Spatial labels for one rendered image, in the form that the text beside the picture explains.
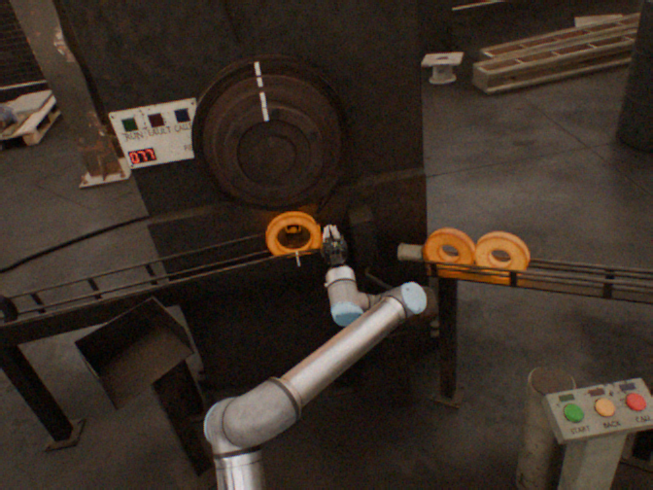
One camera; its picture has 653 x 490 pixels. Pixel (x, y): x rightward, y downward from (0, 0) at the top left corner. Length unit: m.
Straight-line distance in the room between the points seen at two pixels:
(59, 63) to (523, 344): 3.54
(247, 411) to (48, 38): 3.50
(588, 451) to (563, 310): 1.16
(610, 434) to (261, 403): 0.83
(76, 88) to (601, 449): 3.91
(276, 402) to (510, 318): 1.53
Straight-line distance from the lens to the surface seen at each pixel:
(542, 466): 1.81
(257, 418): 1.21
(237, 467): 1.31
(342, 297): 1.54
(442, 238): 1.66
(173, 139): 1.72
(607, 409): 1.46
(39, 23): 4.31
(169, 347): 1.72
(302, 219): 1.71
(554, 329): 2.49
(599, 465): 1.60
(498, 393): 2.22
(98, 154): 4.52
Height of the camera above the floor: 1.72
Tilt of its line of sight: 35 degrees down
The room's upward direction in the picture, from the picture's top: 10 degrees counter-clockwise
